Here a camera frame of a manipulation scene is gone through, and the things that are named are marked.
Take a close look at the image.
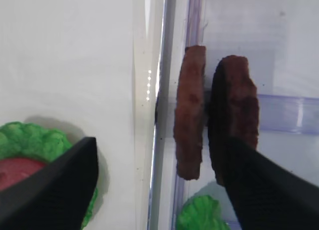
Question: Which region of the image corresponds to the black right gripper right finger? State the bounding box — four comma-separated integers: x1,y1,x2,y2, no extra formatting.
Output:
222,137,319,230

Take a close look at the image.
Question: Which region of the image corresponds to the clear acrylic right rack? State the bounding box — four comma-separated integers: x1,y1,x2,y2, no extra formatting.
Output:
147,0,319,230

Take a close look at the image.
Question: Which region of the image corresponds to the brown meat patty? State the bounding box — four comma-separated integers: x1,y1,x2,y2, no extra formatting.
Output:
208,55,259,186
173,45,206,181

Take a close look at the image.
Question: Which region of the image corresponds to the white rectangular tray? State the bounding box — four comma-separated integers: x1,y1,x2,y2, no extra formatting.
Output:
0,0,165,230

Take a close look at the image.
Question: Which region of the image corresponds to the green lettuce leaf in rack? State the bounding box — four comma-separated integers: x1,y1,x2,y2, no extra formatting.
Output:
175,195,230,230

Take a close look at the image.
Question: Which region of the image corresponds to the red tomato slice on burger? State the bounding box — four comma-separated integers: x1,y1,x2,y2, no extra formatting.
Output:
0,158,46,191

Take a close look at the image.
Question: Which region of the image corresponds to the green lettuce leaf on bun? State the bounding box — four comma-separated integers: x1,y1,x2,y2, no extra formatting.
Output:
0,122,99,229

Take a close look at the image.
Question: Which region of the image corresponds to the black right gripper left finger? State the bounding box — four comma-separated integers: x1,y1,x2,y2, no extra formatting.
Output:
0,137,97,230

